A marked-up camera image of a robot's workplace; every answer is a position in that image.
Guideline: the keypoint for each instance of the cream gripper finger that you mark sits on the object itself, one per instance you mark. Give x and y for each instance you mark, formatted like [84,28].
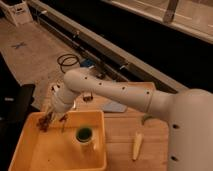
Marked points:
[49,116]

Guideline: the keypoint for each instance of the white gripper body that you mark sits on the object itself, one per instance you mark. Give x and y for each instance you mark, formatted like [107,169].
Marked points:
[62,101]

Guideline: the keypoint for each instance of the dark purple grape bunch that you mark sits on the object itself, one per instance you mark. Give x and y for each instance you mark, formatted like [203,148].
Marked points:
[42,125]

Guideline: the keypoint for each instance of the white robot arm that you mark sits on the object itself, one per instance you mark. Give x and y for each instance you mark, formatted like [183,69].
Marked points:
[189,114]

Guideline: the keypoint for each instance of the yellow plastic tray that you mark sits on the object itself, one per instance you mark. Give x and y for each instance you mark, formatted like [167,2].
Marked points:
[57,149]

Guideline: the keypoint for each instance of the small brown box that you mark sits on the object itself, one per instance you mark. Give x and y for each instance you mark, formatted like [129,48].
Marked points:
[87,98]

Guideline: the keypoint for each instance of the black chair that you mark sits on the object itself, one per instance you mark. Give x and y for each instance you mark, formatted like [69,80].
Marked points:
[15,105]

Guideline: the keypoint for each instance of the green and white mug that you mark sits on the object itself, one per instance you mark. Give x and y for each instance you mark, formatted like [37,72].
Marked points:
[84,137]

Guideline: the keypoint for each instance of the blue and black device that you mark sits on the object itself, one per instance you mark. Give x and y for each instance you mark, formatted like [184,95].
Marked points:
[87,63]

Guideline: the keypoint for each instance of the blue folded cloth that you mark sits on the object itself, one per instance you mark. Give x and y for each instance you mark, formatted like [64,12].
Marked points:
[114,107]

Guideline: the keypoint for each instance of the wooden table board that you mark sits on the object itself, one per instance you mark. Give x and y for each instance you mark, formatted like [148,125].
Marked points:
[120,132]

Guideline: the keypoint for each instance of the green chili pepper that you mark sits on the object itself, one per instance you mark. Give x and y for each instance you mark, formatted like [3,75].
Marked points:
[145,118]

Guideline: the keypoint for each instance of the yellow corn cob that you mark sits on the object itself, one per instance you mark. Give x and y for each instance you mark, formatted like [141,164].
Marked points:
[137,145]

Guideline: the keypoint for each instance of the white cardboard box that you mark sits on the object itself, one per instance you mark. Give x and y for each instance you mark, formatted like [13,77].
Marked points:
[17,14]

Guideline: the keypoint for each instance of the white handled utensil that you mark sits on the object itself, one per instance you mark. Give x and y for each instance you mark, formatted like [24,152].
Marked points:
[55,88]

